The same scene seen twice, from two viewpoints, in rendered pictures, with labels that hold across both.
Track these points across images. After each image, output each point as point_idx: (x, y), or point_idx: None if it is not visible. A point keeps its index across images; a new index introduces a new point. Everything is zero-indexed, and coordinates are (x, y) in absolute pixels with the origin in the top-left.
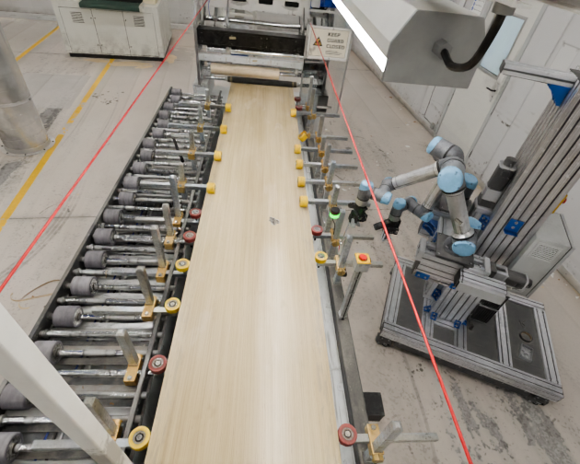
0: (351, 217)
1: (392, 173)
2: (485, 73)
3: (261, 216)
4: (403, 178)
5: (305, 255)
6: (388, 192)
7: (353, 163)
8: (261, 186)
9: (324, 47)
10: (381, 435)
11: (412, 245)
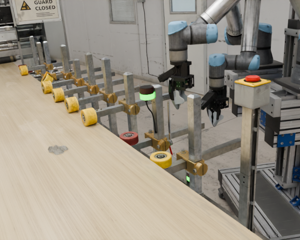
0: (172, 89)
1: (152, 118)
2: (184, 14)
3: (32, 153)
4: (216, 5)
5: (136, 165)
6: (209, 24)
7: (108, 124)
8: (14, 127)
9: (34, 10)
10: None
11: (217, 163)
